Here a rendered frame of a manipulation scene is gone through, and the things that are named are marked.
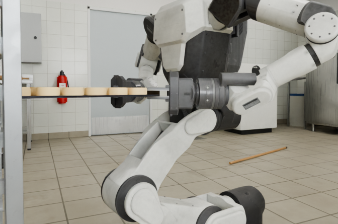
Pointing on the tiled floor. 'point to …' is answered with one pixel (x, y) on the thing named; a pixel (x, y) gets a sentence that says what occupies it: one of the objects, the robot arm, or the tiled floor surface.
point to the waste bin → (297, 110)
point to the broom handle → (257, 155)
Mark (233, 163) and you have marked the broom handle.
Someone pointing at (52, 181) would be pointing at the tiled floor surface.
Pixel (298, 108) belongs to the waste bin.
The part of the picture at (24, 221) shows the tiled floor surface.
